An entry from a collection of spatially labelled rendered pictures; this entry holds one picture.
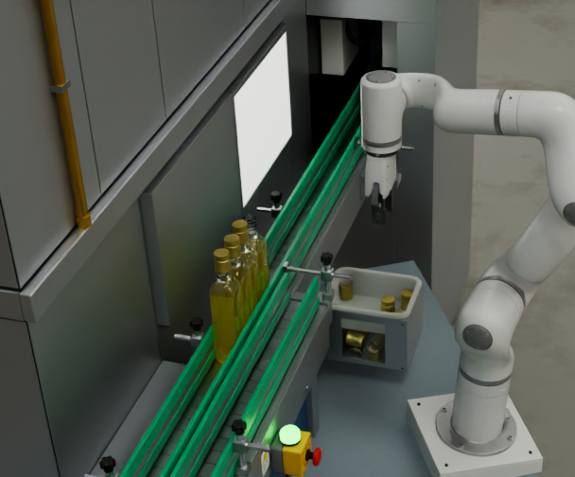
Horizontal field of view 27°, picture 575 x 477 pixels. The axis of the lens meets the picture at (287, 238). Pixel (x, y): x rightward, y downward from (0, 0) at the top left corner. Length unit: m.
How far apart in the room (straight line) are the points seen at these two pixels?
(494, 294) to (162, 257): 0.71
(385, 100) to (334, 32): 1.19
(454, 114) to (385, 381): 0.94
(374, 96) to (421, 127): 1.10
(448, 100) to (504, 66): 4.11
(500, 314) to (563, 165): 0.39
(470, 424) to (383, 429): 0.26
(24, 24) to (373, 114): 0.78
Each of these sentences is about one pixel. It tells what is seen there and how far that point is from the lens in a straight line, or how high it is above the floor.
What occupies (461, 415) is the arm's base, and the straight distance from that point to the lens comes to 2.77.
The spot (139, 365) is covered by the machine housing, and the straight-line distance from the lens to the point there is 2.59.
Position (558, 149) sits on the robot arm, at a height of 1.61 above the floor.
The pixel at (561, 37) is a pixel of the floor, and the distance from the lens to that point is 6.85.
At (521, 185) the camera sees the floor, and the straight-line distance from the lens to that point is 5.37.
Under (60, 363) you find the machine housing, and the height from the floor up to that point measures 1.35.
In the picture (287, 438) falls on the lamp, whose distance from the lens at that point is 2.52.
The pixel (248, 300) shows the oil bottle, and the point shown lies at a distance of 2.65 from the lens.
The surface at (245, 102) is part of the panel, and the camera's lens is 2.93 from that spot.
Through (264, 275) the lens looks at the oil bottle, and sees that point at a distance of 2.74.
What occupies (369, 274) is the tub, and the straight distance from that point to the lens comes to 3.00.
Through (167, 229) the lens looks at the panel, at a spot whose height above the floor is 1.37.
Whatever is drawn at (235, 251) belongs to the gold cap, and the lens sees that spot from 2.57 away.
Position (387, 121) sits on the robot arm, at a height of 1.60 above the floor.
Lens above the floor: 2.72
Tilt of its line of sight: 33 degrees down
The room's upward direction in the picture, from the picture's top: 4 degrees counter-clockwise
